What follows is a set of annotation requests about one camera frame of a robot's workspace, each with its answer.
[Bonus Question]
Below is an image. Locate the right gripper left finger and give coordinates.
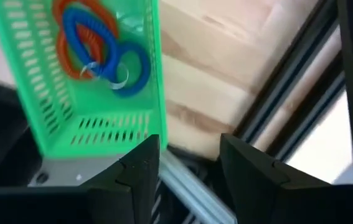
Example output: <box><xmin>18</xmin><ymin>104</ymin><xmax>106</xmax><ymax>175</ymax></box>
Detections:
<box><xmin>0</xmin><ymin>134</ymin><xmax>161</xmax><ymax>224</ymax></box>

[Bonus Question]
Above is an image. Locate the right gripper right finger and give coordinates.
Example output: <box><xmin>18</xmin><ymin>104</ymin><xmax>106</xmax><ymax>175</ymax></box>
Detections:
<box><xmin>219</xmin><ymin>133</ymin><xmax>353</xmax><ymax>224</ymax></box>

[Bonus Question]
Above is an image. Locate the green plastic basket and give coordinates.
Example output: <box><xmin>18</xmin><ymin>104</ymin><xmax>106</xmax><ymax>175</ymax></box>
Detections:
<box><xmin>0</xmin><ymin>0</ymin><xmax>168</xmax><ymax>159</ymax></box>

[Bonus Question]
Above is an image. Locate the black aluminium table frame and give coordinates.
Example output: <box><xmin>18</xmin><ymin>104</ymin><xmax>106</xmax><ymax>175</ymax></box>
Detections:
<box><xmin>159</xmin><ymin>0</ymin><xmax>353</xmax><ymax>224</ymax></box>

